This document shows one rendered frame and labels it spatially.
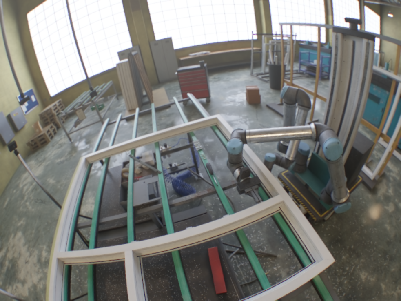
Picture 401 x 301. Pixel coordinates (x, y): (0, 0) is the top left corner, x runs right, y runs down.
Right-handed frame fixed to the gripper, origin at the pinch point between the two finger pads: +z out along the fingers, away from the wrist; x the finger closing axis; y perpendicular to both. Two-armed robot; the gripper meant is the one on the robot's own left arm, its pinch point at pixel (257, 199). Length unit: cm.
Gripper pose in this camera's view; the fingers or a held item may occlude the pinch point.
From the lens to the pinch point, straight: 92.0
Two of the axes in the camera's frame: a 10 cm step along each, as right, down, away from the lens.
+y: 1.6, 7.8, 6.1
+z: 2.7, 5.6, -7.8
